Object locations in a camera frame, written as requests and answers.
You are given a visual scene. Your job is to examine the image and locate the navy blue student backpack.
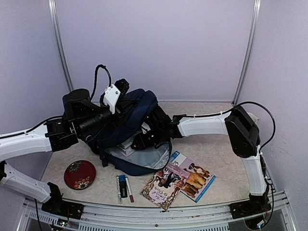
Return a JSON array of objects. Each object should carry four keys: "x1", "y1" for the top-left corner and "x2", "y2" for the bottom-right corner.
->
[{"x1": 85, "y1": 89, "x2": 172, "y2": 176}]

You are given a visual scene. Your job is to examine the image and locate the white Designer Fate book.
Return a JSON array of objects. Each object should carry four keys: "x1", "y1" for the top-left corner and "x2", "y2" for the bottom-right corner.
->
[{"x1": 118, "y1": 138, "x2": 136, "y2": 157}]

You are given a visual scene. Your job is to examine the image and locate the illustrated taming shrew book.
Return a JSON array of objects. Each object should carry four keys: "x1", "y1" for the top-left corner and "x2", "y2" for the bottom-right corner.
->
[{"x1": 140, "y1": 165, "x2": 189, "y2": 211}]

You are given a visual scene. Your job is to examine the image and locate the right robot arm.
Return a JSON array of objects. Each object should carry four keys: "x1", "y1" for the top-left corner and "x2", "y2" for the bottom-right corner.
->
[{"x1": 131, "y1": 106, "x2": 270, "y2": 214}]

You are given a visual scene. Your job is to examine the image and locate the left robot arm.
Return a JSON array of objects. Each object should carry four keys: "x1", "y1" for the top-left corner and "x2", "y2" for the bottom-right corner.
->
[{"x1": 0, "y1": 85, "x2": 128, "y2": 214}]

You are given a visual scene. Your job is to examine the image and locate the black blue highlighter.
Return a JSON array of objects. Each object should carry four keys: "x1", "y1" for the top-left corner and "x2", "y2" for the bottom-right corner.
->
[{"x1": 119, "y1": 175, "x2": 128, "y2": 198}]

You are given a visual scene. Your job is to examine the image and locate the red floral plate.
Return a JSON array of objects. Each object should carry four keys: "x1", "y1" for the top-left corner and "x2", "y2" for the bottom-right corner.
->
[{"x1": 64, "y1": 160, "x2": 96, "y2": 190}]

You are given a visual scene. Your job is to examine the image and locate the red white marker pen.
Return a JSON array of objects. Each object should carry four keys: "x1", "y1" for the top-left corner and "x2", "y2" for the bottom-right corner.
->
[{"x1": 125, "y1": 177, "x2": 134, "y2": 203}]

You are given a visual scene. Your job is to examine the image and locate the blue white booklet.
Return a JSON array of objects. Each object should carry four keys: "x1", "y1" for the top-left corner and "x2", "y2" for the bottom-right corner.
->
[{"x1": 170, "y1": 151, "x2": 216, "y2": 203}]

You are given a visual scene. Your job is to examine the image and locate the floral ceramic mug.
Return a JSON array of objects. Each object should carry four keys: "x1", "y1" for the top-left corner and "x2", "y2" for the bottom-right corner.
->
[{"x1": 248, "y1": 112, "x2": 259, "y2": 124}]

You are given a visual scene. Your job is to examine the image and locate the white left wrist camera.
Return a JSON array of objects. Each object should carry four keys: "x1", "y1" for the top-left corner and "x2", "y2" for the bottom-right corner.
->
[{"x1": 100, "y1": 78, "x2": 129, "y2": 114}]

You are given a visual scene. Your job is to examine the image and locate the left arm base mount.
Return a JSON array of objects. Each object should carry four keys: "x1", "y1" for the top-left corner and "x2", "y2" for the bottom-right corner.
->
[{"x1": 41, "y1": 182, "x2": 84, "y2": 219}]

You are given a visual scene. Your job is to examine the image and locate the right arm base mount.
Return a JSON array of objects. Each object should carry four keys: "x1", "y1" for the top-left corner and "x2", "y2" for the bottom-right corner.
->
[{"x1": 230, "y1": 192, "x2": 271, "y2": 219}]

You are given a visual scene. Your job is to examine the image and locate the aluminium front rail frame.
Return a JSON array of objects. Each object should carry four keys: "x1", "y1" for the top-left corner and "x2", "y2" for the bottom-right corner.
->
[{"x1": 16, "y1": 192, "x2": 296, "y2": 231}]

